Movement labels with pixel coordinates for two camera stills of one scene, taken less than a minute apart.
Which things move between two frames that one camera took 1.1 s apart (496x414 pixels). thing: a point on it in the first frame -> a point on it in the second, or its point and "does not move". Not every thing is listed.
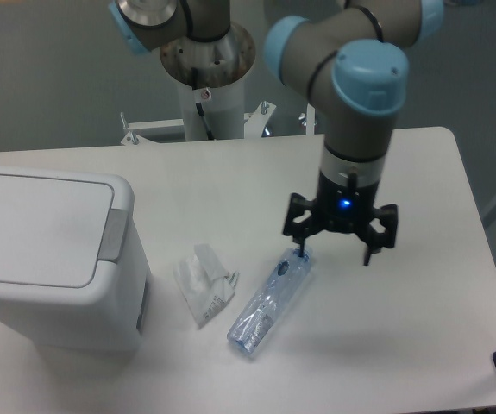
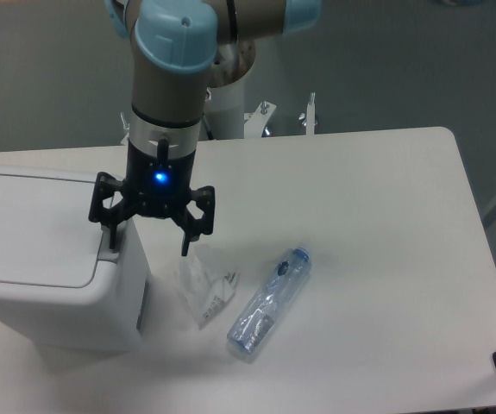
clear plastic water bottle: [271, 302] does not move
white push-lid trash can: [58, 258] does not move
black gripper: [349, 207] -> [155, 185]
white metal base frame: [255, 128] does not move
